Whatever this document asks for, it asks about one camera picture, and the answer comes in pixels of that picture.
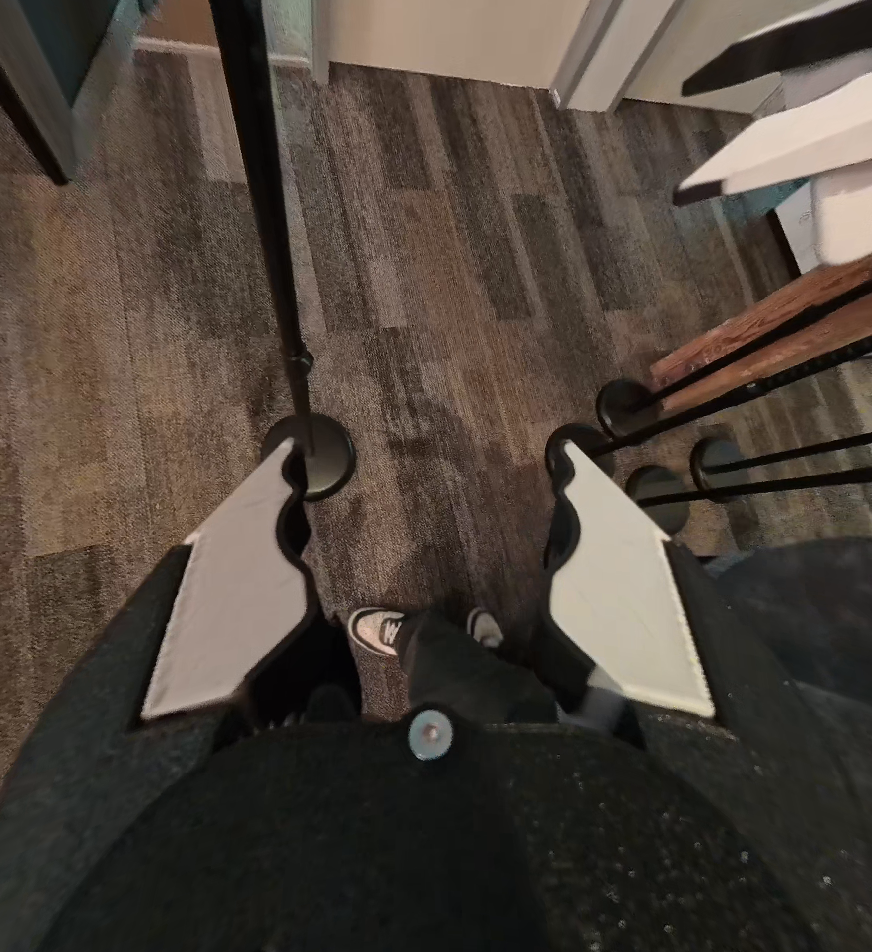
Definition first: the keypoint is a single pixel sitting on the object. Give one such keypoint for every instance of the black framed sign stand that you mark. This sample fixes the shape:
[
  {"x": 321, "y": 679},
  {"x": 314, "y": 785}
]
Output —
[{"x": 265, "y": 186}]

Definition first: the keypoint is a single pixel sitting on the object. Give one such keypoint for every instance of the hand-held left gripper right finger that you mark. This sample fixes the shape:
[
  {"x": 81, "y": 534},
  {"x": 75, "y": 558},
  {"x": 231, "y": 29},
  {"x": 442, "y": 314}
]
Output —
[{"x": 622, "y": 595}]

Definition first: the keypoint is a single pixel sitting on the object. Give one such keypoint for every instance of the person's shoe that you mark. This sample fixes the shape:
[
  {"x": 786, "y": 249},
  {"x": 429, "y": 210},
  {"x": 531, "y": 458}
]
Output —
[
  {"x": 486, "y": 627},
  {"x": 373, "y": 631}
]

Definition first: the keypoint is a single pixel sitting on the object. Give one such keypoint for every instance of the wooden pillar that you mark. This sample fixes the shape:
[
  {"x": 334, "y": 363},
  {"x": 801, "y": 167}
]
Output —
[{"x": 778, "y": 327}]

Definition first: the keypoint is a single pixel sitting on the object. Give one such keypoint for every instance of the person's dark sweatshirt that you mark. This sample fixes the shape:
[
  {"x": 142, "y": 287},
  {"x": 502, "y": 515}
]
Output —
[{"x": 815, "y": 632}]

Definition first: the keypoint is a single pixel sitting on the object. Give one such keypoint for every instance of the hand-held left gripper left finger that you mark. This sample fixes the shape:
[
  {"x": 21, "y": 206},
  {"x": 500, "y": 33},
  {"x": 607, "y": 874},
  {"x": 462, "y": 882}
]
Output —
[{"x": 235, "y": 595}]

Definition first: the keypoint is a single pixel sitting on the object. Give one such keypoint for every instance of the white cabinet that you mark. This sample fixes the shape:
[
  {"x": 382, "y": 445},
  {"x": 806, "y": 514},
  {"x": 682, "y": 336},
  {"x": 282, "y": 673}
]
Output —
[{"x": 793, "y": 230}]

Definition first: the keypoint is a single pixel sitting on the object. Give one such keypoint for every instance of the cluster of black round-base stands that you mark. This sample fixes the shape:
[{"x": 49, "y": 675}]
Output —
[{"x": 629, "y": 405}]

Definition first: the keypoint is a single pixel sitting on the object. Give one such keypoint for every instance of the person's dark trousers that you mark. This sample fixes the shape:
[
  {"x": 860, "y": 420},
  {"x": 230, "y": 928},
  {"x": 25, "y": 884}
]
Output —
[{"x": 466, "y": 669}]

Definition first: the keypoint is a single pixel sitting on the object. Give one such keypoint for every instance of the person's left shoe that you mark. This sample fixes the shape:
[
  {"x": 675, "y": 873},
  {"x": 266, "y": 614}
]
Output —
[{"x": 373, "y": 631}]

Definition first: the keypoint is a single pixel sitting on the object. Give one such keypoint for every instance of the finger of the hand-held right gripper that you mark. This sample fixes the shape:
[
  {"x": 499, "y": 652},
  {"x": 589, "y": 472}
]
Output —
[
  {"x": 815, "y": 48},
  {"x": 815, "y": 141}
]

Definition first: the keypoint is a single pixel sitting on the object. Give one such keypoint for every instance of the person's right shoe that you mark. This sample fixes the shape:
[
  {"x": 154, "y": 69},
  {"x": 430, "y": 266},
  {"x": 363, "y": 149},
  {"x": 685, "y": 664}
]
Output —
[{"x": 486, "y": 627}]

